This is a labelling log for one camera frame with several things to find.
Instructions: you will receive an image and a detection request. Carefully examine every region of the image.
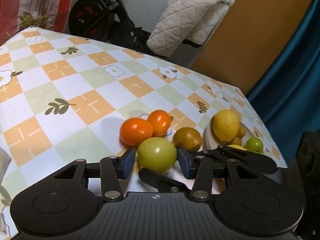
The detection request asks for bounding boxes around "brown-green round fruit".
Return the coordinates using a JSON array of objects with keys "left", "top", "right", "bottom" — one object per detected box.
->
[{"left": 172, "top": 127, "right": 202, "bottom": 152}]

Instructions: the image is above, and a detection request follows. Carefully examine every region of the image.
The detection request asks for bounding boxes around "orange tangerine front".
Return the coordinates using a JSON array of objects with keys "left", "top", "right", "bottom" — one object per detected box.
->
[{"left": 119, "top": 118, "right": 153, "bottom": 146}]

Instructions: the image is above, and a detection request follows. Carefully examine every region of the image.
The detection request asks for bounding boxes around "orange tangerine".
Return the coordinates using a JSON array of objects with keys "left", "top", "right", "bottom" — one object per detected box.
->
[
  {"left": 147, "top": 109, "right": 171, "bottom": 137},
  {"left": 119, "top": 118, "right": 153, "bottom": 146}
]

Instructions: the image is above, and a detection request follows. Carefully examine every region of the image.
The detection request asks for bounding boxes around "large green apple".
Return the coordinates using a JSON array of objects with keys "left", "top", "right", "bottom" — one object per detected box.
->
[{"left": 137, "top": 137, "right": 177, "bottom": 174}]

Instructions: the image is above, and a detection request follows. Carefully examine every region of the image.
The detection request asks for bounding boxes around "small green lime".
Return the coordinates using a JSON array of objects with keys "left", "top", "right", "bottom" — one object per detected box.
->
[{"left": 245, "top": 137, "right": 264, "bottom": 154}]

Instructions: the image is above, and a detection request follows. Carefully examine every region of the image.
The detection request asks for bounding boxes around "small yellow kumquat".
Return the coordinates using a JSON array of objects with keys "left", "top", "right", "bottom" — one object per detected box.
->
[{"left": 237, "top": 126, "right": 246, "bottom": 139}]

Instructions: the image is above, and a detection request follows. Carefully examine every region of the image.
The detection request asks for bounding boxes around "large yellow lemon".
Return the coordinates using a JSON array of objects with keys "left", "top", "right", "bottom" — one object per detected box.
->
[{"left": 212, "top": 109, "right": 240, "bottom": 142}]

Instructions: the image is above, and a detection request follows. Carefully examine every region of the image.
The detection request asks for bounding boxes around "teal blue curtain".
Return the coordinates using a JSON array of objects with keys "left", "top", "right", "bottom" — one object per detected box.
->
[{"left": 247, "top": 0, "right": 319, "bottom": 164}]

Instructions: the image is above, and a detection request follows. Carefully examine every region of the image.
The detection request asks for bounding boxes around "checkered floral tablecloth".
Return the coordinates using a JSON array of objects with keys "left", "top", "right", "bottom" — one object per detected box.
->
[{"left": 1, "top": 28, "right": 286, "bottom": 239}]

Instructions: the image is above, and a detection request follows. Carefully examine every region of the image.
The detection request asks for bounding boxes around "brown wooden board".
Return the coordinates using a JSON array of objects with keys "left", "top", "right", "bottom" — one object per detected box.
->
[{"left": 191, "top": 0, "right": 312, "bottom": 93}]

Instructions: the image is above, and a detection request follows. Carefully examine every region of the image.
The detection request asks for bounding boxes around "black exercise bike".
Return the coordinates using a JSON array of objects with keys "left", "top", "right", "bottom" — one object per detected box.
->
[{"left": 68, "top": 0, "right": 218, "bottom": 58}]

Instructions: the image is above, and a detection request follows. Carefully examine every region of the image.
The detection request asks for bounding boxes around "white quilted jacket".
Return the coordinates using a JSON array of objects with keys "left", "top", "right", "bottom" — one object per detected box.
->
[{"left": 146, "top": 0, "right": 235, "bottom": 57}]

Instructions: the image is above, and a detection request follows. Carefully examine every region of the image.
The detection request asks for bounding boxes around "red floral curtain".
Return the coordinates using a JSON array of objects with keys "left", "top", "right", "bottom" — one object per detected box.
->
[{"left": 1, "top": 0, "right": 72, "bottom": 44}]

